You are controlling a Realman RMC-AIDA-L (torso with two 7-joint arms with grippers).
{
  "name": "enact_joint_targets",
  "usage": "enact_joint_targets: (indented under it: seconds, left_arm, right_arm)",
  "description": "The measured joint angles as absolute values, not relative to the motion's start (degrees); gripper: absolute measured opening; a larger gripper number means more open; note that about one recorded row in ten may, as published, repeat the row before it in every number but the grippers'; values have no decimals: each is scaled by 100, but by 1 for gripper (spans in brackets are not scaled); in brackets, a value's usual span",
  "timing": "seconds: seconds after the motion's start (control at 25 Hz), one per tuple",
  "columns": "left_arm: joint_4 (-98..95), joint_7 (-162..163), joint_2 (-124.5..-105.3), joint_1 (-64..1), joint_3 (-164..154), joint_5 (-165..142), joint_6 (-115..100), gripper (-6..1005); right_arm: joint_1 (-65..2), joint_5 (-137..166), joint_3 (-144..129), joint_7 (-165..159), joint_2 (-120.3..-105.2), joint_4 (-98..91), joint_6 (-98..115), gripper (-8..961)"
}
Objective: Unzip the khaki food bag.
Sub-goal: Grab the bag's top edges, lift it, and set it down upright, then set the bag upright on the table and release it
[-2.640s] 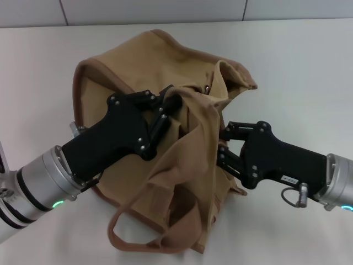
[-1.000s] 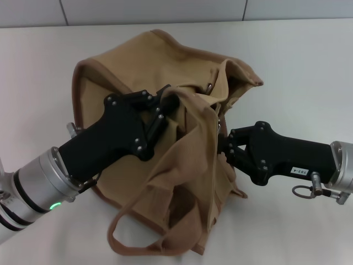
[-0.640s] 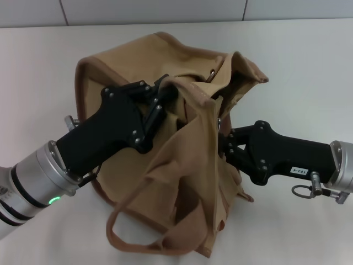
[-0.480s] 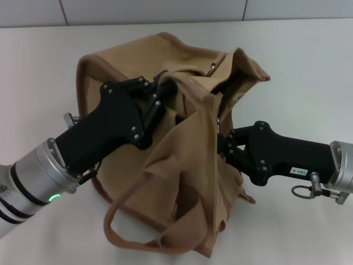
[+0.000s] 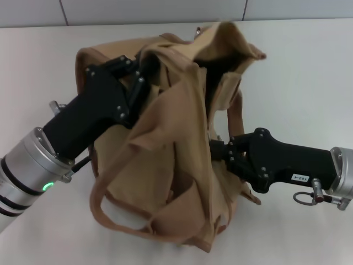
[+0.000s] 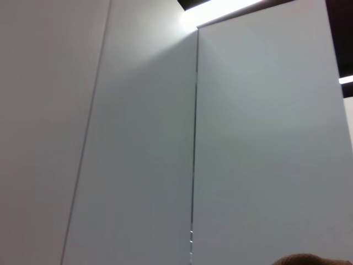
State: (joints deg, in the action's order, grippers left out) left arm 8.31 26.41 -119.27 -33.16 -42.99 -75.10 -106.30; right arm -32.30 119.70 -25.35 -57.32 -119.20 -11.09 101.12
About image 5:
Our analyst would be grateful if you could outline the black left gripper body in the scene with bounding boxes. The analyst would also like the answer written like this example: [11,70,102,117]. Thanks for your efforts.
[42,61,132,164]

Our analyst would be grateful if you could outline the khaki canvas food bag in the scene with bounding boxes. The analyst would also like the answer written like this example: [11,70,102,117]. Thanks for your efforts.
[75,21,268,247]

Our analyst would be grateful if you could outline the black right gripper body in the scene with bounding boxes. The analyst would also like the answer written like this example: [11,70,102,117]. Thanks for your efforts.
[237,127,339,194]

